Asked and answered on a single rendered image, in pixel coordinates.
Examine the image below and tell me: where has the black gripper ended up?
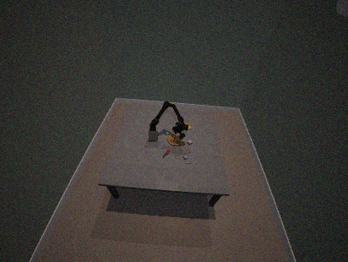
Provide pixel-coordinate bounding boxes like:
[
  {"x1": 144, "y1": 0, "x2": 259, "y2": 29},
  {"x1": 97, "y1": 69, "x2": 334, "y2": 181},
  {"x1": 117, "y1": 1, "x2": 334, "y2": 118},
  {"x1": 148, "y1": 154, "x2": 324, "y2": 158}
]
[{"x1": 172, "y1": 126, "x2": 185, "y2": 139}]

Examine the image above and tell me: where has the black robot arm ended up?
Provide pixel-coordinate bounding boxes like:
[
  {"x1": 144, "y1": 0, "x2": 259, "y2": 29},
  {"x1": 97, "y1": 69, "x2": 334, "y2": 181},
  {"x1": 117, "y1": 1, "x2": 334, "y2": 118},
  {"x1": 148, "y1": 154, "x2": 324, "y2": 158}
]
[{"x1": 150, "y1": 101, "x2": 188, "y2": 131}]

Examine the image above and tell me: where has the round orange bead board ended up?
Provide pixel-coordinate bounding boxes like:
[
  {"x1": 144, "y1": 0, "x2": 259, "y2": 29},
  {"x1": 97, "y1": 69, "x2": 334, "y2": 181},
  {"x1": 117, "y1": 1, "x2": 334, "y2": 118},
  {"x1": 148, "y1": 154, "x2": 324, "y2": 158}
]
[{"x1": 167, "y1": 134, "x2": 183, "y2": 146}]

